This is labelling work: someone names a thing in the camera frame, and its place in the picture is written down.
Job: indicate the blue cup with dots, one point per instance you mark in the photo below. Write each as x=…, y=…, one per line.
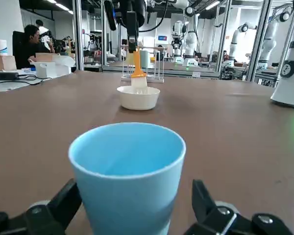
x=127, y=195

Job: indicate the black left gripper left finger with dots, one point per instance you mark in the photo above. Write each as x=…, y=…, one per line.
x=51, y=215

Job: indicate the black power brick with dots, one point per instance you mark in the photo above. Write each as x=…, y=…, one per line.
x=6, y=76

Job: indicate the cardboard box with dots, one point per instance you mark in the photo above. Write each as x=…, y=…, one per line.
x=6, y=63

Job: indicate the mint green cup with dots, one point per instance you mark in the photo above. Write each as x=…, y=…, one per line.
x=145, y=58

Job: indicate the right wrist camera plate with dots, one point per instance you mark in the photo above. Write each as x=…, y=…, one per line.
x=110, y=14

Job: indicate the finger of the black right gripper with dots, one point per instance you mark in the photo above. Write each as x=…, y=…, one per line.
x=132, y=27

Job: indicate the white bowl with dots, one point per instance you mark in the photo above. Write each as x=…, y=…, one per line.
x=138, y=101

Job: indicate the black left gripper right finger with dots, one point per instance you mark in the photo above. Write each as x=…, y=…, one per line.
x=205, y=210

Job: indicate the orange brush white bristles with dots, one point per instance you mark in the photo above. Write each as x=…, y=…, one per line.
x=138, y=71

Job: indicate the yellow cup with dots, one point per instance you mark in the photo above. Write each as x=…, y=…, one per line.
x=129, y=60

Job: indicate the aluminium frame post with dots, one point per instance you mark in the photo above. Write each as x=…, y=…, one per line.
x=258, y=41
x=78, y=36

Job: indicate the white plastic container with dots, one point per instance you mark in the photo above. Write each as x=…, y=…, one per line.
x=45, y=69

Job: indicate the seated person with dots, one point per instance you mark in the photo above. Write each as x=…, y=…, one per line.
x=27, y=49

